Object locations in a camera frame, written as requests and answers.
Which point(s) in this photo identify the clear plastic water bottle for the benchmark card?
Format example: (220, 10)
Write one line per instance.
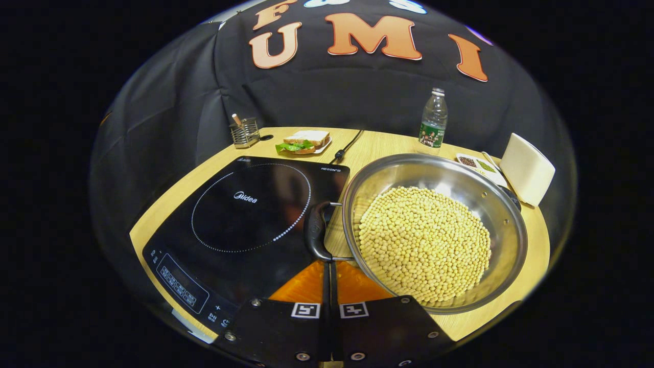
(433, 120)

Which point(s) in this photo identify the pile of soybeans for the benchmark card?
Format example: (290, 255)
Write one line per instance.
(424, 245)

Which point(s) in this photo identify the sandwich with lettuce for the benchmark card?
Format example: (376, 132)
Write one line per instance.
(306, 138)

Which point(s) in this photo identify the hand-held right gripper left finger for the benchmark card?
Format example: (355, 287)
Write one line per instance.
(286, 332)

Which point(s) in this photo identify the black induction cooktop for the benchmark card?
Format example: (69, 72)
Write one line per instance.
(245, 214)

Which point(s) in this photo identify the white toaster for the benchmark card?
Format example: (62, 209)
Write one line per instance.
(526, 168)

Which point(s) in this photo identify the stainless steel pot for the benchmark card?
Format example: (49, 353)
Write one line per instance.
(409, 171)

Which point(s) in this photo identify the black backdrop cloth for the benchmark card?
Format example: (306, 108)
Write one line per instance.
(332, 92)

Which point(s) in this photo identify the white spoon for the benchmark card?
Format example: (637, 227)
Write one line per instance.
(491, 161)

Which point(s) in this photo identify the white divided bean dish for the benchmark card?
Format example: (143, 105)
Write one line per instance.
(483, 167)

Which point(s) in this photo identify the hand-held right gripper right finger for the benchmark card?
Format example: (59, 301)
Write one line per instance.
(378, 332)

